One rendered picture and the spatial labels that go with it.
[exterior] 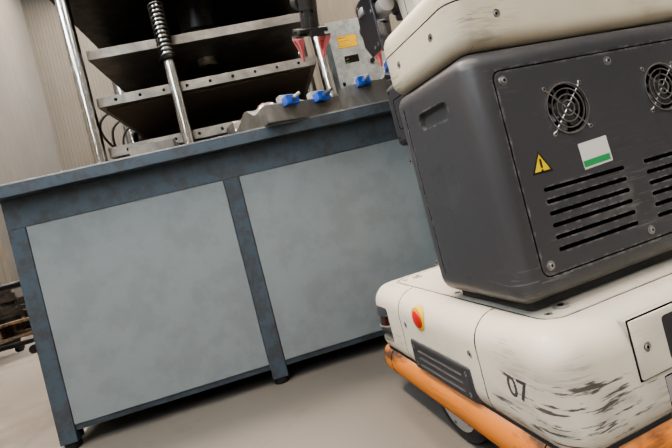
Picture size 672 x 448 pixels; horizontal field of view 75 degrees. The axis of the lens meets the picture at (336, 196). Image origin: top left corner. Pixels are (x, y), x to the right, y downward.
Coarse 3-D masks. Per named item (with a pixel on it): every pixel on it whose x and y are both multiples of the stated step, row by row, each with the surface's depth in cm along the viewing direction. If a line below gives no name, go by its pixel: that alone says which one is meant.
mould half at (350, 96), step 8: (376, 80) 150; (384, 80) 151; (344, 88) 148; (352, 88) 149; (360, 88) 149; (368, 88) 150; (376, 88) 150; (384, 88) 151; (344, 96) 150; (352, 96) 149; (360, 96) 149; (368, 96) 150; (376, 96) 150; (384, 96) 150; (344, 104) 153; (352, 104) 149; (360, 104) 149
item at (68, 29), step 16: (64, 0) 207; (64, 16) 206; (64, 32) 206; (80, 64) 207; (320, 64) 224; (80, 80) 206; (80, 96) 205; (96, 128) 206; (96, 144) 205; (96, 160) 205
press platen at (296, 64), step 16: (272, 64) 227; (288, 64) 228; (304, 64) 229; (192, 80) 220; (208, 80) 221; (224, 80) 222; (240, 80) 225; (112, 96) 214; (128, 96) 215; (144, 96) 216; (160, 96) 219; (304, 96) 290
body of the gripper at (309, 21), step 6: (300, 12) 137; (306, 12) 136; (312, 12) 137; (300, 18) 138; (306, 18) 137; (312, 18) 137; (306, 24) 137; (312, 24) 138; (318, 24) 140; (294, 30) 140; (300, 30) 136; (306, 30) 137; (324, 30) 140
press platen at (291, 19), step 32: (192, 32) 224; (224, 32) 227; (256, 32) 233; (288, 32) 243; (96, 64) 222; (128, 64) 232; (160, 64) 242; (192, 64) 254; (224, 64) 266; (256, 64) 280
